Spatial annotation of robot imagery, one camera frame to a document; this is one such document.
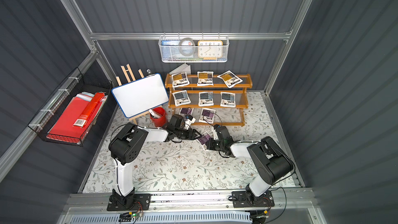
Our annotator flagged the purple coffee bag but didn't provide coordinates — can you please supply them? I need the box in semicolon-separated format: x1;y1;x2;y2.
197;132;212;151
199;108;216;124

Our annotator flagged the dark blue coffee bag under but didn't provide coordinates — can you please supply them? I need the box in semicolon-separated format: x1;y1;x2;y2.
172;90;191;107

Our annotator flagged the dark blue coffee bag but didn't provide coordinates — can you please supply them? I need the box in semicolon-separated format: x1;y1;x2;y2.
198;91;214;107

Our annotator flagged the yellow coffee bag top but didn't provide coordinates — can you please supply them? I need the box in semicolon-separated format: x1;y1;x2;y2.
172;72;190;88

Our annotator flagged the yellow coffee bag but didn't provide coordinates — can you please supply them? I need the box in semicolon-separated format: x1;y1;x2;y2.
197;71;214;87
217;71;243;88
172;72;190;88

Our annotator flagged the yellow coffee bag front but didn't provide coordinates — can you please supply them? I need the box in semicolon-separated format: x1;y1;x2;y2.
217;71;243;88

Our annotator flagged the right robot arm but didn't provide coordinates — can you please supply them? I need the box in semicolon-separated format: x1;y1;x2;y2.
201;125;295;207

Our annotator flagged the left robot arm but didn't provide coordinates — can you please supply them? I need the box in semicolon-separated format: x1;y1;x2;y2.
108;115;203;209

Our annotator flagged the wooden two-tier shelf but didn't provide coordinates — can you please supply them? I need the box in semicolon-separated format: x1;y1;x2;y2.
165;71;253;126

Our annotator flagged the red cup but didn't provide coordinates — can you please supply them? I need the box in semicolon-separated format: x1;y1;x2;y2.
149;107;167;127

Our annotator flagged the wooden easel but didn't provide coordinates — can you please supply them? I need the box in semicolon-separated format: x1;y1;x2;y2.
116;64;149;125

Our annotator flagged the yellow square clock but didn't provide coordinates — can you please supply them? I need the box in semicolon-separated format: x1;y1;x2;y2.
197;40;223;59

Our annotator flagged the blue box in basket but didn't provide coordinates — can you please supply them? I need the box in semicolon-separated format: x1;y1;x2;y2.
161;40;180;46

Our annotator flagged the red long box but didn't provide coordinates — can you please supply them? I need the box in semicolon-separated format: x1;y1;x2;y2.
74;92;105;127

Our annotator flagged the round grey tape roll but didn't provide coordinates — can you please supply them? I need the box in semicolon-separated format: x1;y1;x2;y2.
178;37;195;57

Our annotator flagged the red folder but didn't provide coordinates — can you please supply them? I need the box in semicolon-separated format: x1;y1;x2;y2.
46;92;107;144

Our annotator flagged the whiteboard with blue frame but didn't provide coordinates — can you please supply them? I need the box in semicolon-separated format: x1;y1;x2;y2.
111;73;169;118

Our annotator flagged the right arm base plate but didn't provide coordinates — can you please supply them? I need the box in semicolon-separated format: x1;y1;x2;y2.
228;191;275;208

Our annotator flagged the white wire wall basket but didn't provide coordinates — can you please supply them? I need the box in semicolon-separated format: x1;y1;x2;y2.
158;35;230;63

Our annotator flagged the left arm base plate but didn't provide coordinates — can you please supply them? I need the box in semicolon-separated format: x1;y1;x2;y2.
107;192;151;212

